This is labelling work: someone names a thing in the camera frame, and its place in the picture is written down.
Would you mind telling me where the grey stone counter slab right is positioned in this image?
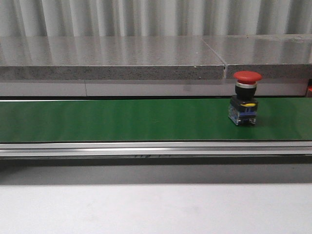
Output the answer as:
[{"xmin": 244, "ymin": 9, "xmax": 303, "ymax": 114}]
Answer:
[{"xmin": 203, "ymin": 34, "xmax": 312, "ymax": 82}]

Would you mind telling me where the red object at right edge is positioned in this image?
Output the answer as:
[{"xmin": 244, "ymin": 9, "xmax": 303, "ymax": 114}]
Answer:
[{"xmin": 306, "ymin": 79, "xmax": 312, "ymax": 98}]

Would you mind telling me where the grey stone counter slab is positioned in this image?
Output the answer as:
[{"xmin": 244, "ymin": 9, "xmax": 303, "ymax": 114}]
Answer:
[
  {"xmin": 203, "ymin": 34, "xmax": 312, "ymax": 82},
  {"xmin": 0, "ymin": 36, "xmax": 224, "ymax": 81}
]

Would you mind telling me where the white corrugated curtain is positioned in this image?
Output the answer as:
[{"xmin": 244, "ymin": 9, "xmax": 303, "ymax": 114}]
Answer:
[{"xmin": 0, "ymin": 0, "xmax": 312, "ymax": 37}]

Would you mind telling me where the aluminium conveyor side rail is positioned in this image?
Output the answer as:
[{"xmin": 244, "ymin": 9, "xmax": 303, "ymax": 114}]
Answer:
[{"xmin": 0, "ymin": 140, "xmax": 312, "ymax": 158}]

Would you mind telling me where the white cabinet front panel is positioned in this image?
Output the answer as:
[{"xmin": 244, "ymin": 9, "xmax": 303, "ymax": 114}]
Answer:
[{"xmin": 0, "ymin": 79, "xmax": 307, "ymax": 98}]

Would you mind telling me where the green conveyor belt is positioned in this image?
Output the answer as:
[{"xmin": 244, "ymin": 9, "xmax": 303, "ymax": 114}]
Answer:
[{"xmin": 0, "ymin": 97, "xmax": 312, "ymax": 143}]

